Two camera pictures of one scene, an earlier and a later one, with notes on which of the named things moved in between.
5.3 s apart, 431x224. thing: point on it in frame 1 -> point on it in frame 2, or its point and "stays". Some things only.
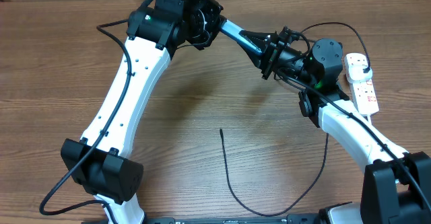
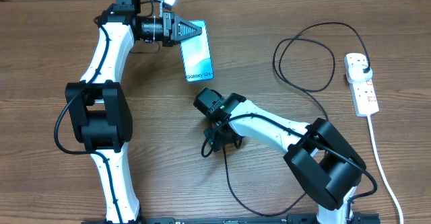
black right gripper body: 284,58 -> 223,140
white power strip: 362,91 stays
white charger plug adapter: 355,73 stays
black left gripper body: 205,21 -> 168,28
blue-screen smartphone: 233,30 -> 196,56
